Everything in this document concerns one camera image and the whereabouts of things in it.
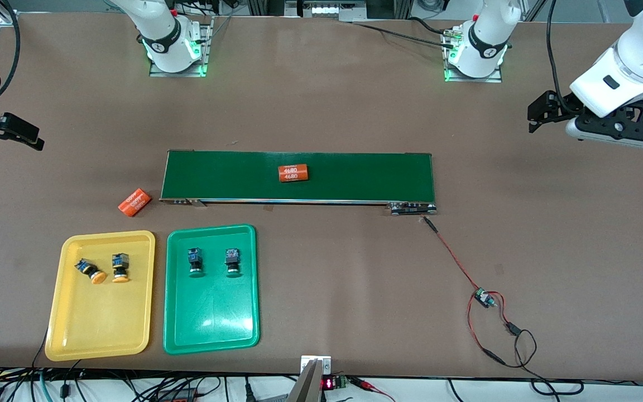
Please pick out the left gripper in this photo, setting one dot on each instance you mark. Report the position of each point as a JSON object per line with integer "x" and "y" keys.
{"x": 551, "y": 107}

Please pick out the orange cylinder white 4680 print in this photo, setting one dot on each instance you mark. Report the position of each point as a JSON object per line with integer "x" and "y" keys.
{"x": 134, "y": 202}
{"x": 293, "y": 173}

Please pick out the yellow push button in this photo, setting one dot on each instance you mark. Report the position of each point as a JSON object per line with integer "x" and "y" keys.
{"x": 120, "y": 262}
{"x": 97, "y": 275}

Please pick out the green push button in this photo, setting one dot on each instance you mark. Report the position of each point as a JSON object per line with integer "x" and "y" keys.
{"x": 233, "y": 257}
{"x": 195, "y": 258}

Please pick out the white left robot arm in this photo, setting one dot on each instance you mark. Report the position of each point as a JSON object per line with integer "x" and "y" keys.
{"x": 486, "y": 39}

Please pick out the small speed controller board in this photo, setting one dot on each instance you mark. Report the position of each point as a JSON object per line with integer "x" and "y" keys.
{"x": 484, "y": 297}

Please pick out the yellow plastic tray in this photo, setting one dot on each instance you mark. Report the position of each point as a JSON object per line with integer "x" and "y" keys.
{"x": 101, "y": 318}

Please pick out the metal rack with white lights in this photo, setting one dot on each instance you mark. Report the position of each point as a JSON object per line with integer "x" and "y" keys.
{"x": 327, "y": 10}

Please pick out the green conveyor belt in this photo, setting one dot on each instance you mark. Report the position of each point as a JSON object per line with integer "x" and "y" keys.
{"x": 299, "y": 190}

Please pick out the green plastic tray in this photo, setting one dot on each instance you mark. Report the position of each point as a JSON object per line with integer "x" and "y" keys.
{"x": 215, "y": 318}

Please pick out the black orange power adapter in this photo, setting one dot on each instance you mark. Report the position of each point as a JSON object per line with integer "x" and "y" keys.
{"x": 179, "y": 397}

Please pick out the red alligator clip lead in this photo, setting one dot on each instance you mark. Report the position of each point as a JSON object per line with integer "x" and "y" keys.
{"x": 363, "y": 383}

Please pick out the red digit display module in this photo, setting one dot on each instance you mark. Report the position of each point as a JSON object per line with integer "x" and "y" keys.
{"x": 328, "y": 383}

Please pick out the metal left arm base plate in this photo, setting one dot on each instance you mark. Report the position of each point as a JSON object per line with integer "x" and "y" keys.
{"x": 472, "y": 80}

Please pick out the aluminium frame profile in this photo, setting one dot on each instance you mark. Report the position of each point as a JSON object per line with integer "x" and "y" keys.
{"x": 8, "y": 20}

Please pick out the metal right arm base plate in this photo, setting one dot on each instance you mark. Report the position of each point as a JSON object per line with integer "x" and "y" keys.
{"x": 176, "y": 74}

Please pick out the grey metal camera mount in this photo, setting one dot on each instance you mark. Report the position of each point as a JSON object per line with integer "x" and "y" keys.
{"x": 307, "y": 385}

